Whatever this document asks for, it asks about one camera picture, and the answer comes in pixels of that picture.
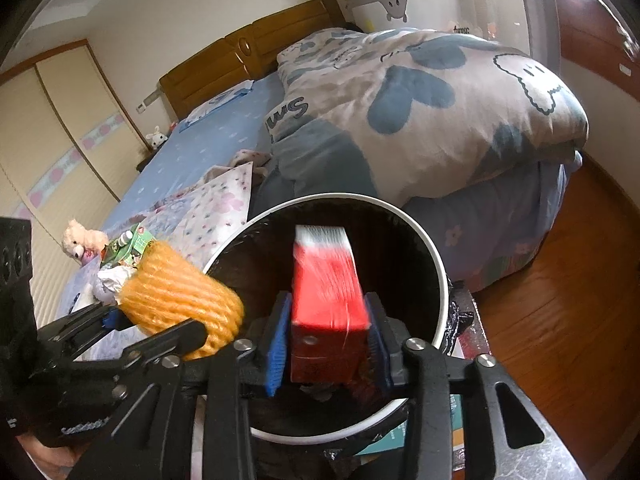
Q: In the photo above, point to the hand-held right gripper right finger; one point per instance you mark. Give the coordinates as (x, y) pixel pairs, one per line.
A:
(381, 347)

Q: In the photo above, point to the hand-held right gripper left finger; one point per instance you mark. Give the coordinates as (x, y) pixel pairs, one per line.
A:
(276, 347)

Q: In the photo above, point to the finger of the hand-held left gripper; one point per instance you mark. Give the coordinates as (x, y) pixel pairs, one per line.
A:
(112, 318)
(165, 342)

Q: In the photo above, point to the white tissue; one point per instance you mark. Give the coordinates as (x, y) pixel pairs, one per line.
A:
(112, 280)

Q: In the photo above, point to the orange foam fruit net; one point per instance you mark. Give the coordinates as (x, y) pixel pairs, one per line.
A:
(175, 290)

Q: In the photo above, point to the red carton box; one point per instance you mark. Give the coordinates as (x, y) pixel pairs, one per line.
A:
(325, 290)

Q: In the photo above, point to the white trash bin black liner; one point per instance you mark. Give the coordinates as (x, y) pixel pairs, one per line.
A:
(400, 240)

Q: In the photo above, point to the green snack packet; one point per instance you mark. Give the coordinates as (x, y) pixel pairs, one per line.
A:
(132, 247)

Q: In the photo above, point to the cream bear plush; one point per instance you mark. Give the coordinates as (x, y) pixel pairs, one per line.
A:
(75, 240)

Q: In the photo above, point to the teal book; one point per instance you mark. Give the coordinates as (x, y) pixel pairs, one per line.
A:
(395, 442)

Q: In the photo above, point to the pink floral blanket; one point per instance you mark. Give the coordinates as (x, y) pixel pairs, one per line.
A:
(220, 210)

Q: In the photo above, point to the white rabbit plush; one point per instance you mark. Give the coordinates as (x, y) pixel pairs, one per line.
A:
(156, 138)

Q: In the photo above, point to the pink crumpled cloth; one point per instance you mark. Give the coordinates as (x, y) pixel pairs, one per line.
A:
(247, 157)

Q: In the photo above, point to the cream sliding wardrobe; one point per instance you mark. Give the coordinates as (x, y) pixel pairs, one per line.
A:
(65, 125)

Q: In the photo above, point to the bed with blue sheet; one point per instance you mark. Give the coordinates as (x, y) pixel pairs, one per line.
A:
(210, 130)

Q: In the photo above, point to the heart print quilt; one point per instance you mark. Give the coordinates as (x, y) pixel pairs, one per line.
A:
(425, 125)

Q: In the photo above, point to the blue white pillow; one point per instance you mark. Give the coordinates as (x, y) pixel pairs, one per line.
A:
(215, 105)

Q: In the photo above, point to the wooden headboard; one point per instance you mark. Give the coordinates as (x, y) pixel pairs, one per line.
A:
(210, 75)

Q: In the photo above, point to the reddish wooden dresser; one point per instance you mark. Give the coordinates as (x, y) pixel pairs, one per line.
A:
(595, 40)

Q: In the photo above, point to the white wall socket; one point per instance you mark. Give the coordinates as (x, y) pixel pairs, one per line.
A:
(142, 107)

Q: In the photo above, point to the grey bed guard rail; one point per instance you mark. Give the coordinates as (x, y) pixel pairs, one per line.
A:
(537, 10)

